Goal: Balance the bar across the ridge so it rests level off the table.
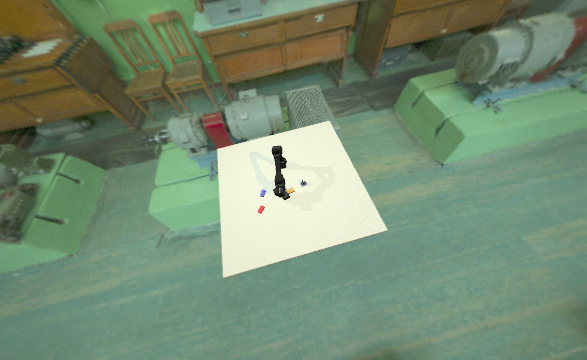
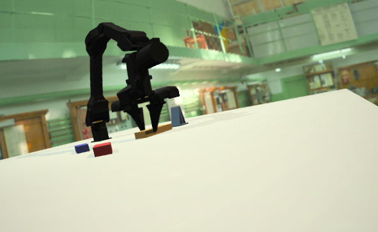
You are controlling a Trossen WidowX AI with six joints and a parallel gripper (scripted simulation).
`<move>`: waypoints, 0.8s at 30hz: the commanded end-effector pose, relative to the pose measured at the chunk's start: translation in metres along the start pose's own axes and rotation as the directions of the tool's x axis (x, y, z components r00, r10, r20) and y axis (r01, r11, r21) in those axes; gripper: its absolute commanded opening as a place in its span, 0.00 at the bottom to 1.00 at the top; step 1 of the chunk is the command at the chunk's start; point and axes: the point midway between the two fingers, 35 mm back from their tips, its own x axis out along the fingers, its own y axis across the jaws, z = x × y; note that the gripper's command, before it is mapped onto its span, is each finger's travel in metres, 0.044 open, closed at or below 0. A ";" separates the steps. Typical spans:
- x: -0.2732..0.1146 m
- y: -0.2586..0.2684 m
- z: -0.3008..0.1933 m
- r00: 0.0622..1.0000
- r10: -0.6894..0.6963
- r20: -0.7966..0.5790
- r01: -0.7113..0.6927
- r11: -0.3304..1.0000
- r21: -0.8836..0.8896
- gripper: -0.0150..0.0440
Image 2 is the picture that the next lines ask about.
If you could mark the yellow bar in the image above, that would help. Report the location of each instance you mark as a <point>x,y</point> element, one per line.
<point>147,133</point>

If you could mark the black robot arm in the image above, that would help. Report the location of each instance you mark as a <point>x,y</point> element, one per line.
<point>150,52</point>

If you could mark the red block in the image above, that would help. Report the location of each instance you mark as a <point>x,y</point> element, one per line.
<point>102,149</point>

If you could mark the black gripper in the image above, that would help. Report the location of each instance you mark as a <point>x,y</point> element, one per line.
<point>155,98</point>

